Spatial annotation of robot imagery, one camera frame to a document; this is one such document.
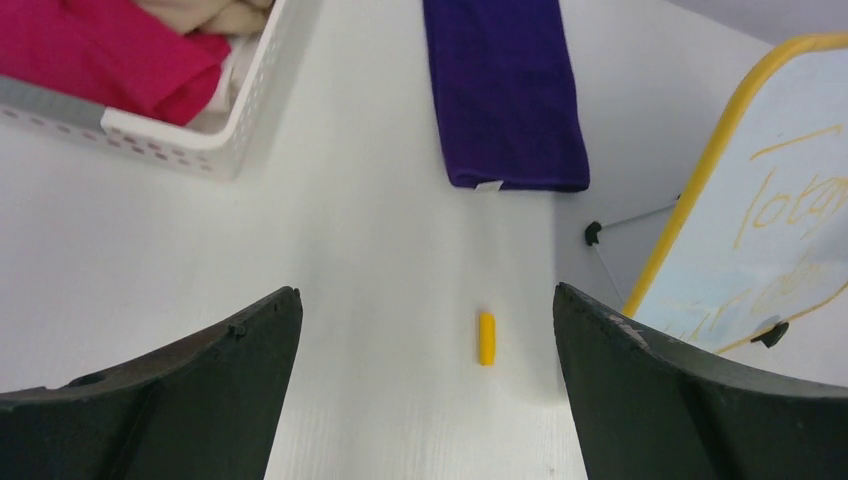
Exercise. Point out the yellow marker cap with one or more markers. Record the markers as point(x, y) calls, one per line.
point(487, 340)

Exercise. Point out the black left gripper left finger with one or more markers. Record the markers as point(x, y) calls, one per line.
point(206, 406)

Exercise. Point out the wire whiteboard stand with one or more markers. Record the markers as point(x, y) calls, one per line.
point(624, 245)

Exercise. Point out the black whiteboard left foot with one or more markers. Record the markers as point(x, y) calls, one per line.
point(771, 336)

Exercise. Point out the yellow framed whiteboard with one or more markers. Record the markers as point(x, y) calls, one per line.
point(758, 237)

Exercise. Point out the white plastic basket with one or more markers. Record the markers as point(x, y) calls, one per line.
point(218, 150)

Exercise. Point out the purple folded cloth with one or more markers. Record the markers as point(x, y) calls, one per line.
point(504, 96)

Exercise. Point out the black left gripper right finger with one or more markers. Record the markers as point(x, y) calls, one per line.
point(649, 406)

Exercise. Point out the pink cloth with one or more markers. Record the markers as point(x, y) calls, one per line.
point(112, 53)

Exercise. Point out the beige cloth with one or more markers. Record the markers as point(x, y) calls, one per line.
point(228, 17)

